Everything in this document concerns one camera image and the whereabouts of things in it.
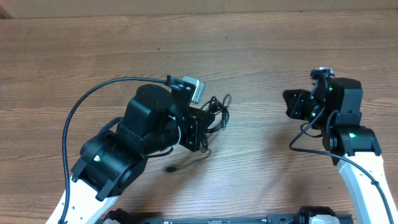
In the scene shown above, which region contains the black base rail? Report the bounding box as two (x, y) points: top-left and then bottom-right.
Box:
(96, 206), (354, 224)

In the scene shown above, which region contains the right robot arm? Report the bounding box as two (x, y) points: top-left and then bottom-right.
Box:
(282, 78), (397, 223)

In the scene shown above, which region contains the black usb cable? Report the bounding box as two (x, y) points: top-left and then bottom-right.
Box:
(164, 93), (233, 174)

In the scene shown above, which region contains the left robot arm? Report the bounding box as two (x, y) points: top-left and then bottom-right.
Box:
(47, 80), (224, 223)

